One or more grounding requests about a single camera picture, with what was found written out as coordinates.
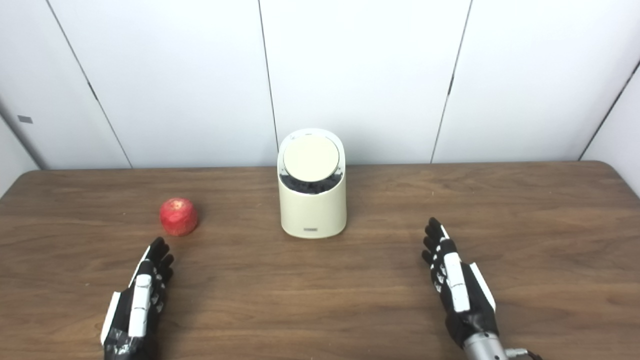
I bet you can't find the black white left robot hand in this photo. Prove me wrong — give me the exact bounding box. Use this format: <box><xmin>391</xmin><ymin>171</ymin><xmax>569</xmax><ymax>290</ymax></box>
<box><xmin>100</xmin><ymin>237</ymin><xmax>175</xmax><ymax>360</ymax></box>

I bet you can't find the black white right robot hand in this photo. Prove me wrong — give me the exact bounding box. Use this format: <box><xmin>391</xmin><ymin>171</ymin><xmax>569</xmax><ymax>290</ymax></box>
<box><xmin>421</xmin><ymin>217</ymin><xmax>500</xmax><ymax>349</ymax></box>

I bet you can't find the red apple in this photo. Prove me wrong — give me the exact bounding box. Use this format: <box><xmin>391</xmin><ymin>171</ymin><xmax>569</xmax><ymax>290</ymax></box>
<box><xmin>159</xmin><ymin>197</ymin><xmax>199</xmax><ymax>237</ymax></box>

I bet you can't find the cream-colored round bin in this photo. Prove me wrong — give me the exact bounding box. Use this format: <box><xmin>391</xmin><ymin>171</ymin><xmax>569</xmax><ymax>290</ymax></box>
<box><xmin>277</xmin><ymin>128</ymin><xmax>348</xmax><ymax>239</ymax></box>

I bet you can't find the cream round bin lid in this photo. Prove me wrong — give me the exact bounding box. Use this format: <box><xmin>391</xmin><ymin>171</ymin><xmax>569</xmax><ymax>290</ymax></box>
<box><xmin>283</xmin><ymin>135</ymin><xmax>340</xmax><ymax>183</ymax></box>

